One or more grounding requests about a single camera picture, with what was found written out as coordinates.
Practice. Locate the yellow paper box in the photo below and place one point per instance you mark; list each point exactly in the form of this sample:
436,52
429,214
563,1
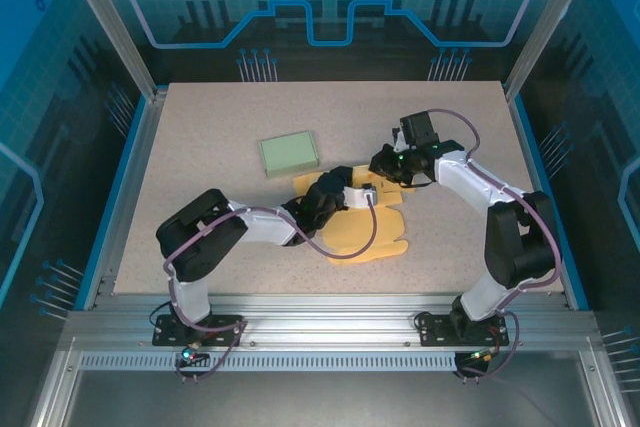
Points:
360,237

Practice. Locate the green paper box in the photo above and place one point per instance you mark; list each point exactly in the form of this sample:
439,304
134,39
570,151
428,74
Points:
287,152

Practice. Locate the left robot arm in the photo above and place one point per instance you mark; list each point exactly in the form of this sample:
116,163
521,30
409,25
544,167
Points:
200,237

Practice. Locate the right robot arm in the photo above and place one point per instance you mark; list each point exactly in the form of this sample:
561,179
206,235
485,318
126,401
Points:
520,242

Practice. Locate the blue table edge strip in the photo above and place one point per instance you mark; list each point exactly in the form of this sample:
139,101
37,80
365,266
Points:
531,147

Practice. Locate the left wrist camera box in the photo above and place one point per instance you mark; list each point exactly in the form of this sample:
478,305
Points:
361,197

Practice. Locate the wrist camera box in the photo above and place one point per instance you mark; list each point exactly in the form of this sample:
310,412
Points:
361,197
398,136

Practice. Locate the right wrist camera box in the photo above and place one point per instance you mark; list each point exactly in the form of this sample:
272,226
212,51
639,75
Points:
398,136

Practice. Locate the aluminium mounting rail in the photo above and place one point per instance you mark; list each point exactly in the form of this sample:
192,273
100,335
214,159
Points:
325,322

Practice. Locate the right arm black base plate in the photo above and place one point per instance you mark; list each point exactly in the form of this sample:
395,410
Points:
432,334

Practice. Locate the aluminium corner post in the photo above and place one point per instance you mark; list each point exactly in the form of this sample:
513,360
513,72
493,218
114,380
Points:
120,27
542,27

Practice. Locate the aluminium side rail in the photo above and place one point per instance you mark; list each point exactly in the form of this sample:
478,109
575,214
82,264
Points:
133,187

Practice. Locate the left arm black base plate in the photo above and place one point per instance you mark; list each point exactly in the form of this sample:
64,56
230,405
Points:
162,339

